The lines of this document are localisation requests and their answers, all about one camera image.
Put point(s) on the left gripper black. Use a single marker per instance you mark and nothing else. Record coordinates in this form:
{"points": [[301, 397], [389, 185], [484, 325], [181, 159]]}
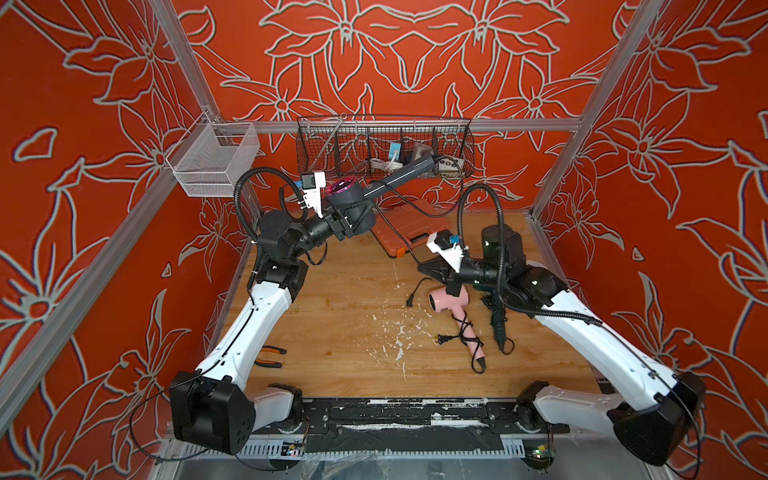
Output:
{"points": [[339, 231]]}

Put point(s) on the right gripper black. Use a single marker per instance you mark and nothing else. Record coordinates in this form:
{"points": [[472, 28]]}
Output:
{"points": [[450, 279]]}

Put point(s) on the pink hair dryer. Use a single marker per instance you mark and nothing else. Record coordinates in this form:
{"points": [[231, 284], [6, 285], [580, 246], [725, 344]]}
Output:
{"points": [[459, 318]]}

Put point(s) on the black hair dryer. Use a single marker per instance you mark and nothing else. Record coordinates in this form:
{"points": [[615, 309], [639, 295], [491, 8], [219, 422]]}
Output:
{"points": [[372, 189]]}

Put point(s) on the dark green hair dryer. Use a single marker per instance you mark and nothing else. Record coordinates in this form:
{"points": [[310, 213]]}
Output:
{"points": [[498, 321]]}

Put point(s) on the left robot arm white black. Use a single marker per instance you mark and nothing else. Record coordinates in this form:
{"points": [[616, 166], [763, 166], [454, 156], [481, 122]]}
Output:
{"points": [[210, 407]]}

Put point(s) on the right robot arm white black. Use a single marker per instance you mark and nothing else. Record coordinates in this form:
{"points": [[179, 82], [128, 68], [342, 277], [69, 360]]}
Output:
{"points": [[652, 408]]}

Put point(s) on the orange plastic tool case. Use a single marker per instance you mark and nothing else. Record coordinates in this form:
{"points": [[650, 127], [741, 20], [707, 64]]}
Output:
{"points": [[404, 227]]}

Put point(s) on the blue white small box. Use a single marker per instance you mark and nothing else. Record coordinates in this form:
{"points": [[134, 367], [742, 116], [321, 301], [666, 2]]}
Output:
{"points": [[394, 152]]}

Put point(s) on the white power strip cube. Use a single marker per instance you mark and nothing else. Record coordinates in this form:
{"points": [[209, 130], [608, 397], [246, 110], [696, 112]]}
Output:
{"points": [[451, 167]]}

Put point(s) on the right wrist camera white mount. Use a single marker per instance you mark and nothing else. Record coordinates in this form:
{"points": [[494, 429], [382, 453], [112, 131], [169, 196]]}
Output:
{"points": [[447, 246]]}

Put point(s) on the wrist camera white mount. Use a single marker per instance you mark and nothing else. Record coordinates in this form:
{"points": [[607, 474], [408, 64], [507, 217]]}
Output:
{"points": [[312, 187], [447, 246]]}

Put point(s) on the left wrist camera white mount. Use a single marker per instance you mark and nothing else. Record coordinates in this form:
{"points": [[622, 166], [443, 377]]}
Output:
{"points": [[312, 187]]}

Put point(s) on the black wire wall basket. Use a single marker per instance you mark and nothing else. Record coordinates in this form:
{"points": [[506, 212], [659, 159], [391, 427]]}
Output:
{"points": [[357, 145]]}

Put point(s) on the orange handled pliers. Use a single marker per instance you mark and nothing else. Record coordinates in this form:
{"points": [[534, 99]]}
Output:
{"points": [[268, 357]]}

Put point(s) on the clear acrylic wall bin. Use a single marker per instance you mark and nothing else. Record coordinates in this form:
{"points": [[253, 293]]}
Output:
{"points": [[210, 157]]}

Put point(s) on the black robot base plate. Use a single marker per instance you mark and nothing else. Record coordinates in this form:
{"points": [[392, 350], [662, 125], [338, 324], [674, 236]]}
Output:
{"points": [[408, 428]]}

